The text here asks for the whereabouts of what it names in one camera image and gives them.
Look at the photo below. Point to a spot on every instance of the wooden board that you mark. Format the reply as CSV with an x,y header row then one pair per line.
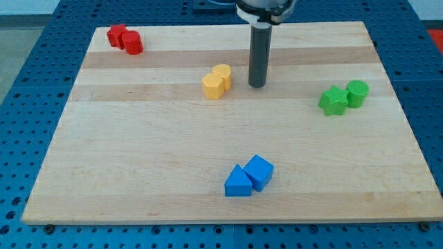
x,y
139,143

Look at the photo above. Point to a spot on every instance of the green star block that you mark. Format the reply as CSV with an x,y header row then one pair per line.
x,y
334,101

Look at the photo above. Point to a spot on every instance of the blue triangle block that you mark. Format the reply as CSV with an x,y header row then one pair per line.
x,y
238,183

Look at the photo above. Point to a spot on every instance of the white black robot end flange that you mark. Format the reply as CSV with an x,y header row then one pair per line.
x,y
272,12

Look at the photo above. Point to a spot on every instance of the red star block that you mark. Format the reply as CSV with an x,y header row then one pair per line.
x,y
114,35

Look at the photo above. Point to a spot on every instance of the green cylinder block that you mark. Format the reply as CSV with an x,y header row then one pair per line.
x,y
357,93

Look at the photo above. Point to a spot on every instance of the yellow pentagon block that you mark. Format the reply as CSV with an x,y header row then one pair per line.
x,y
213,86

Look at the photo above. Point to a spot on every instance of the red cylinder block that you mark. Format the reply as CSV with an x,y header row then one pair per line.
x,y
132,42

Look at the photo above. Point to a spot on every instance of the blue cube block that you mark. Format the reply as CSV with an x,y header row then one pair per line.
x,y
259,171

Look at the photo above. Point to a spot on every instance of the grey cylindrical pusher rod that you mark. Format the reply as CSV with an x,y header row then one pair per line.
x,y
259,55

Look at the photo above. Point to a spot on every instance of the yellow heart block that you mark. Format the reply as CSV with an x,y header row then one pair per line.
x,y
225,72

